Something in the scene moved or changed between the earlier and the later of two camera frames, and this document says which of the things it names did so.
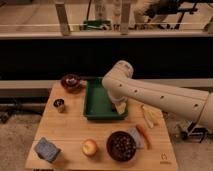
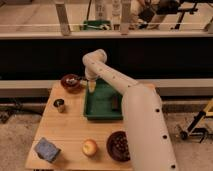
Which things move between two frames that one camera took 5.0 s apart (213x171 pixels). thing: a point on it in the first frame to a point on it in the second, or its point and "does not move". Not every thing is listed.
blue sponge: [47, 151] does not move
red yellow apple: [89, 147] does not move
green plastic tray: [98, 105] does not move
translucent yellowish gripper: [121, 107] to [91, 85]
